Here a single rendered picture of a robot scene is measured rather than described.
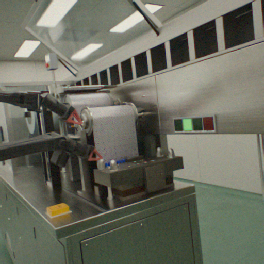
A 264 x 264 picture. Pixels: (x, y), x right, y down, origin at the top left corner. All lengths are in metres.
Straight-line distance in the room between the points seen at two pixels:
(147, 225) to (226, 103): 0.58
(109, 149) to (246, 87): 0.68
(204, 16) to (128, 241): 0.93
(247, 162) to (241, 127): 2.97
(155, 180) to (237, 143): 2.90
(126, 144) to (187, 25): 0.62
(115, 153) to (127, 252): 0.46
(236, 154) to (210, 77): 3.01
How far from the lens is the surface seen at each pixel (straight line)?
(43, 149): 1.16
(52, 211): 1.15
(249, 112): 1.04
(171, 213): 1.28
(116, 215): 1.12
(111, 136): 1.35
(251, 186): 4.09
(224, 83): 1.10
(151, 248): 1.26
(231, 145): 4.13
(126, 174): 1.18
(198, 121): 1.19
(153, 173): 1.23
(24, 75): 7.02
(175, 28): 1.32
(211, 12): 1.18
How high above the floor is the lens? 1.25
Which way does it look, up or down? 3 degrees down
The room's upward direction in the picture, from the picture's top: 6 degrees counter-clockwise
